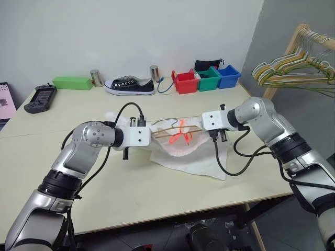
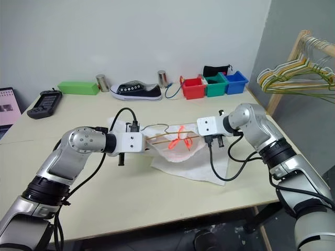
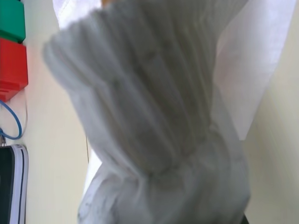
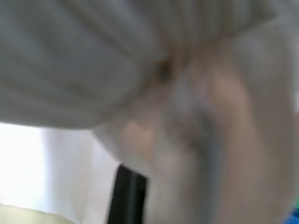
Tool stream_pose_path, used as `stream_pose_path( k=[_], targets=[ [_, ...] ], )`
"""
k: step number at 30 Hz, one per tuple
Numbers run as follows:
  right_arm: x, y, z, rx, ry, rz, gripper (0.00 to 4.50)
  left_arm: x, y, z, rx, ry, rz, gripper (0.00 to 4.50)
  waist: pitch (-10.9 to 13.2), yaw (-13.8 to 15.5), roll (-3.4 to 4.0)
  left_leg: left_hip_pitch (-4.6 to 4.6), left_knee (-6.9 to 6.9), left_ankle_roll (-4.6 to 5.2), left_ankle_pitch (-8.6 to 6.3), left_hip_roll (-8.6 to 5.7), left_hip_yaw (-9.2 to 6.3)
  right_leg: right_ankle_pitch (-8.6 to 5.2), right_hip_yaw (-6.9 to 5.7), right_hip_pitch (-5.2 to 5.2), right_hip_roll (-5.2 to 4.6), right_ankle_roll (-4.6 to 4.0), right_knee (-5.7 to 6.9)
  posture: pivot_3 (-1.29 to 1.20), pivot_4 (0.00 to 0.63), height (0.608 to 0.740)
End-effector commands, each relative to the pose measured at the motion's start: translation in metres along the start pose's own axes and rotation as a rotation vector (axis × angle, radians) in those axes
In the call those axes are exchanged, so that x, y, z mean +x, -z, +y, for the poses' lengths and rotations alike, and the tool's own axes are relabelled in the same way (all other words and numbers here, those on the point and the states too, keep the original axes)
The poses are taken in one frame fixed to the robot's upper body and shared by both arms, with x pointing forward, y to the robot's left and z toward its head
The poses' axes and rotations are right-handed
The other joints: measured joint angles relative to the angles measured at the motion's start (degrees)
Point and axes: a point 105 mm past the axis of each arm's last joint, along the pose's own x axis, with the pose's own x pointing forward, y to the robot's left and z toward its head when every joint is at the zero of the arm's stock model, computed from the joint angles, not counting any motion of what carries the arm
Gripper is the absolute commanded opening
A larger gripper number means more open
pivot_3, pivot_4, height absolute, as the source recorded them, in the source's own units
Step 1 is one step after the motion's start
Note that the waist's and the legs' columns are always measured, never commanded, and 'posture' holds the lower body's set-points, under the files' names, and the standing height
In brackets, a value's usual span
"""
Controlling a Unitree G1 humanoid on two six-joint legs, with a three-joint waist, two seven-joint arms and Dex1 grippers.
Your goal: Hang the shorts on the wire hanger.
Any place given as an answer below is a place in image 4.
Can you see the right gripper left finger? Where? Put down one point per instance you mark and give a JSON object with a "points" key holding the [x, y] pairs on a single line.
{"points": [[120, 200]]}

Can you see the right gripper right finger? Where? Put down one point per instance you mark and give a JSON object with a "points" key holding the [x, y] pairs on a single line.
{"points": [[139, 203]]}

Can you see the white shorts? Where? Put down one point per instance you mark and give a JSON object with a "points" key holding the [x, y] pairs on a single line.
{"points": [[70, 58]]}

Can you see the blue plastic bin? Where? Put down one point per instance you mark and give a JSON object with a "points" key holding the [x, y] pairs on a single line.
{"points": [[295, 217]]}

